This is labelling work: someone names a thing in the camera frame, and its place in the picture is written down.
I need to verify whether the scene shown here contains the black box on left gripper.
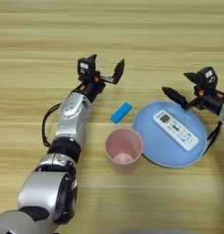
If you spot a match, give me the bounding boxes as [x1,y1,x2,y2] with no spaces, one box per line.
[77,58,98,82]

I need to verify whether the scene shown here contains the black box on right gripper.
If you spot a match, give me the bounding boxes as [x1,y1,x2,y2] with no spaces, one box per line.
[197,66,219,92]

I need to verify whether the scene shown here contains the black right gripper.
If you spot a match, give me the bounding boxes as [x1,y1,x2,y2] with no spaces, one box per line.
[161,71,224,116]

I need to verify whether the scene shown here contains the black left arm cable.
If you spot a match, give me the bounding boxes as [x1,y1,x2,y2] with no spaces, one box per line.
[41,85,84,148]

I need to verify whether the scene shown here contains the pink plastic cup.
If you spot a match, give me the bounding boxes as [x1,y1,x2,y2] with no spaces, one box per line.
[104,127,144,176]

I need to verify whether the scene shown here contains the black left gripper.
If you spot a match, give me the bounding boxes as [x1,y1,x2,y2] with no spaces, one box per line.
[78,53,125,103]

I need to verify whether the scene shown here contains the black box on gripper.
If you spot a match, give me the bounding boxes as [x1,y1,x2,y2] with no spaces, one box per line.
[197,66,219,92]
[77,58,98,82]

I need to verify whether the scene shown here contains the white remote control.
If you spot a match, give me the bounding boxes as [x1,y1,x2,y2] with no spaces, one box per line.
[152,109,200,153]

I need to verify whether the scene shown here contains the small blue rectangular block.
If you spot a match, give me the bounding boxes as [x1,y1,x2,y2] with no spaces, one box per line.
[110,101,133,125]

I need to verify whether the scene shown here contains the light blue round plate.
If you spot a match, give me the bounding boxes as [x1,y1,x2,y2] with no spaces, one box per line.
[132,101,208,169]

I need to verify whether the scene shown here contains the black tool strap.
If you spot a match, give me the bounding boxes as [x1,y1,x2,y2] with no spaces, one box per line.
[204,121,223,155]

